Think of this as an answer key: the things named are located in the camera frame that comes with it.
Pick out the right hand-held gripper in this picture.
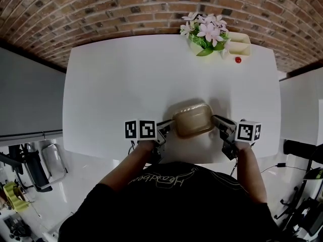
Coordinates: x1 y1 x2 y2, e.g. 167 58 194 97
211 114 262 161

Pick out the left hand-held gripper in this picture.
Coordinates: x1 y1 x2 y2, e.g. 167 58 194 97
124 119 176 164

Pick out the tan translucent plastic container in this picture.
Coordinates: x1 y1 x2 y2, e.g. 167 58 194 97
172 103 215 139

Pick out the person's right forearm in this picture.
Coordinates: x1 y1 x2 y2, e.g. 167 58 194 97
236 142 268 204

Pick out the person's left forearm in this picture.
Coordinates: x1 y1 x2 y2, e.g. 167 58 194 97
96 139 155 194

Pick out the white table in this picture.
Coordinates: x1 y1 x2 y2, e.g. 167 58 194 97
62 33 282 165

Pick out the person's black shirt torso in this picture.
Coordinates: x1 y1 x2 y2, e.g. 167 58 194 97
57 161 287 242

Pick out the cream divided tray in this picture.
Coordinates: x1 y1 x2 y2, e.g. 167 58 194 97
221 32 252 61

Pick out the pink flower plant in pot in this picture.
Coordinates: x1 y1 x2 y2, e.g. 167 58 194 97
179 12 232 58

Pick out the black stand equipment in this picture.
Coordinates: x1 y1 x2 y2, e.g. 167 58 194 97
274 139 323 242

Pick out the white and black chair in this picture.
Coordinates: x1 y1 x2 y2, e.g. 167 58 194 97
24 142 69 193

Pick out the grey cabinet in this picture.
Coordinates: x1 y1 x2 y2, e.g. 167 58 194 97
0 46 67 139

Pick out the yellow-green wavy rack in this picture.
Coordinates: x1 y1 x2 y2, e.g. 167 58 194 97
3 181 30 213

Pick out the black power adapter with cable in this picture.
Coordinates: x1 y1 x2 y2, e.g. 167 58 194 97
259 162 307 174

